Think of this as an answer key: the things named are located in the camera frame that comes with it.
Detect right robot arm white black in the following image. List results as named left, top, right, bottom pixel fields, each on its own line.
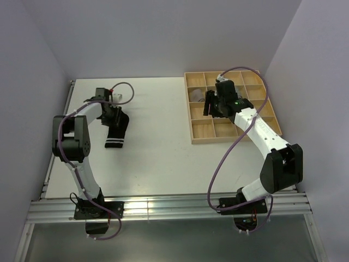
left=203, top=79, right=303, bottom=213

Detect black sock white stripes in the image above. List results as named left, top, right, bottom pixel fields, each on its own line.
left=105, top=112, right=129, bottom=148

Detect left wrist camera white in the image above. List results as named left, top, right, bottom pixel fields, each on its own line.
left=110, top=89, right=123, bottom=104

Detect rolled light grey sock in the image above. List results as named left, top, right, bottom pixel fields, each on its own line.
left=189, top=88, right=205, bottom=103

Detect wooden compartment tray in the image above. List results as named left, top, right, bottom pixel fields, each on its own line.
left=184, top=69, right=266, bottom=144

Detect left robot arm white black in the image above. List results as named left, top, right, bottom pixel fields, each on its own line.
left=52, top=88, right=129, bottom=218

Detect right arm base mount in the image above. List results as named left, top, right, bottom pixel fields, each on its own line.
left=216, top=196, right=268, bottom=230

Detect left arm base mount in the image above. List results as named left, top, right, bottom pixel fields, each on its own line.
left=69, top=189, right=124, bottom=238

